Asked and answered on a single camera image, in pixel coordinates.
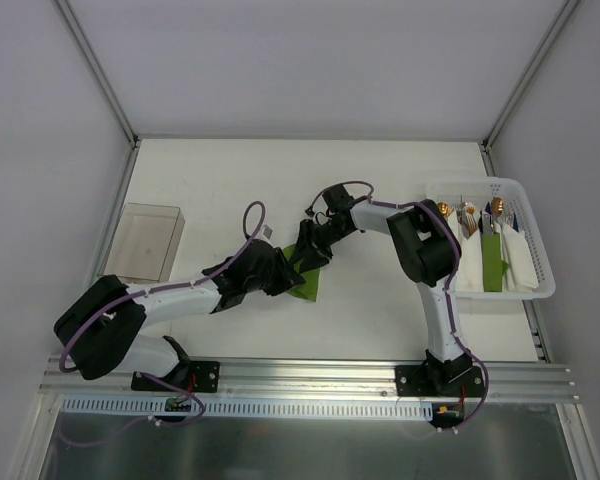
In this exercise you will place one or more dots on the white rolled napkin right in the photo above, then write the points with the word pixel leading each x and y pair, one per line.
pixel 521 275

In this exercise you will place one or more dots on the copper spoon in basket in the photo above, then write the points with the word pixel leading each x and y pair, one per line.
pixel 445 209
pixel 496 207

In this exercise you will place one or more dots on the green paper napkin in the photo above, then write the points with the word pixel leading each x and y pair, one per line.
pixel 309 290

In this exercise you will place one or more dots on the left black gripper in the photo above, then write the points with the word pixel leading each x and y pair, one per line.
pixel 278 273

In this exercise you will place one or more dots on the aluminium rail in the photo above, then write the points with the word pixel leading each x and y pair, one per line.
pixel 510 382

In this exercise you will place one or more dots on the clear plastic utensil box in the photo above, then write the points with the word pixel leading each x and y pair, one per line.
pixel 145 243

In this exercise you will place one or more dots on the white plastic basket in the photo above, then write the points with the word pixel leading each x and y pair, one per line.
pixel 517 213

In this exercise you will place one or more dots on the white slotted cable duct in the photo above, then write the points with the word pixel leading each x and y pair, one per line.
pixel 250 408

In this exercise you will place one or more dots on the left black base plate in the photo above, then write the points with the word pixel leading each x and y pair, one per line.
pixel 190 375

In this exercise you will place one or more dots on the green rolled napkin in basket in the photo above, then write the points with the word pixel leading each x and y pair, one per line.
pixel 494 267

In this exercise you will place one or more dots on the copper spoon left in basket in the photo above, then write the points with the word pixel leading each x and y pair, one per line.
pixel 445 209

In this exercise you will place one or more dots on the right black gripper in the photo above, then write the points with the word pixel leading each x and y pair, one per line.
pixel 313 239

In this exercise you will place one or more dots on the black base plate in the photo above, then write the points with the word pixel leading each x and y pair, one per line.
pixel 190 375
pixel 423 380

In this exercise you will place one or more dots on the white rolled napkin middle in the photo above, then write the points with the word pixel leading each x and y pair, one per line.
pixel 471 265

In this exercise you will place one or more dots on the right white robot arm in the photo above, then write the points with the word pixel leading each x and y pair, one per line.
pixel 428 253

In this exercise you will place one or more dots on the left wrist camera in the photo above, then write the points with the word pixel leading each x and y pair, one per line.
pixel 266 231

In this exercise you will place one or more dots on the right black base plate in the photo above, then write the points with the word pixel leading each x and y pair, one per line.
pixel 423 380

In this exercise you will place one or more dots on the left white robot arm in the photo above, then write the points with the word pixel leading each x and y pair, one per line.
pixel 102 331

